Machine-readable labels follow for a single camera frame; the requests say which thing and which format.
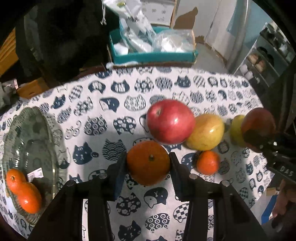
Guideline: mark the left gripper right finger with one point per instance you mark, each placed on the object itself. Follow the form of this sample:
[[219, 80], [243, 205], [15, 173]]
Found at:
[[233, 219]]

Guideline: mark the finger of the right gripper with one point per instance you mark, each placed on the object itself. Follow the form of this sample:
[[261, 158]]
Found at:
[[260, 142]]

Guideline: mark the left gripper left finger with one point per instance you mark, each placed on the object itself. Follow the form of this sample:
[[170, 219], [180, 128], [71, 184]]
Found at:
[[62, 219]]

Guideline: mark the dark red apple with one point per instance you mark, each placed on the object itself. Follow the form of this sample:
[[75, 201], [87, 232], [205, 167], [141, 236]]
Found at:
[[259, 119]]

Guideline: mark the yellow green apple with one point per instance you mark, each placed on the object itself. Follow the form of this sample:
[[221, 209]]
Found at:
[[235, 131]]

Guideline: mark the small mandarin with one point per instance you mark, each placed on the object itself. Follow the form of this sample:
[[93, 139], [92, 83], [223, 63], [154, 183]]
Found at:
[[208, 163], [14, 180], [29, 198]]

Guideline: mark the yellow mango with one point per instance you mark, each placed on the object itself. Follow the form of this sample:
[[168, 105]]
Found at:
[[207, 133]]

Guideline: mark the large orange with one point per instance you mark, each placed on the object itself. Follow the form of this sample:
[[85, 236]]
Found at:
[[148, 163]]

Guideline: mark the right hand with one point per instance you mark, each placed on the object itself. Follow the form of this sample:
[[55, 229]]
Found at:
[[285, 196]]

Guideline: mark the green glass bowl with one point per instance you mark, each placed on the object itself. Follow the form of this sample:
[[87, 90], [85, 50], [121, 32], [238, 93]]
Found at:
[[29, 145]]

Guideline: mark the shoe rack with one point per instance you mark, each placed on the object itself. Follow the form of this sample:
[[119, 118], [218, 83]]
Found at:
[[267, 59]]

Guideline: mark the teal cardboard box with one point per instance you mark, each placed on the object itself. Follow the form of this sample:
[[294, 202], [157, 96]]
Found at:
[[152, 57]]

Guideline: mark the clear plastic bag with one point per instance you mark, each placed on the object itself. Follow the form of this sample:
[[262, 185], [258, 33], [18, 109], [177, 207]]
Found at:
[[174, 41]]

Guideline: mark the silver vertical pipe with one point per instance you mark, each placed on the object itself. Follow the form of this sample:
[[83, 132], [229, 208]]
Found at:
[[239, 39]]

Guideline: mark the white printed rice bag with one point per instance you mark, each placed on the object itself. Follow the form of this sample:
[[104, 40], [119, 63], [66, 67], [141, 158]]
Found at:
[[134, 27]]

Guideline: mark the white patterned drawer box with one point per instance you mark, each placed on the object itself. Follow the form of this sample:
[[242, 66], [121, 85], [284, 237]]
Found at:
[[159, 12]]

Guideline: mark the black hanging coat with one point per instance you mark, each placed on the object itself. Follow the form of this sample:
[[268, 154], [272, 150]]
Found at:
[[58, 38]]

